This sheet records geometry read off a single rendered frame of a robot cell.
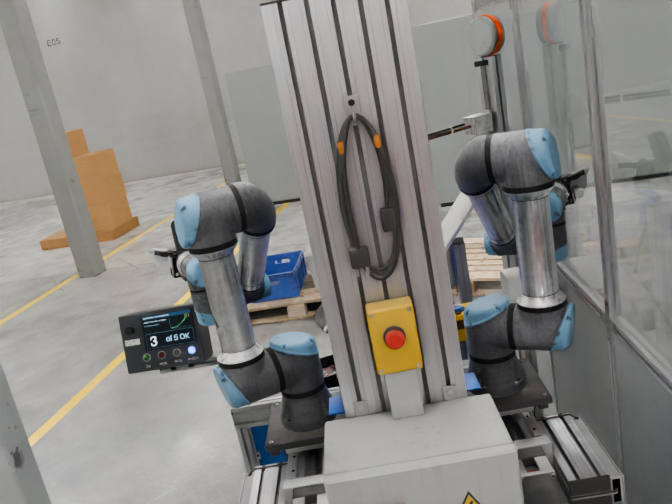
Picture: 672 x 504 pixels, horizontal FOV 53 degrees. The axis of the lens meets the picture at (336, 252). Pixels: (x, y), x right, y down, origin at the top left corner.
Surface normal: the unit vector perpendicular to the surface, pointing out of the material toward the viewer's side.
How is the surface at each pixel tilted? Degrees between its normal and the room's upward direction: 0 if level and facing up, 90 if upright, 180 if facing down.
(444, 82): 90
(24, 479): 90
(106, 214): 90
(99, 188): 90
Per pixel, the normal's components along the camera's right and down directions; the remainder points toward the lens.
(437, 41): -0.19, 0.31
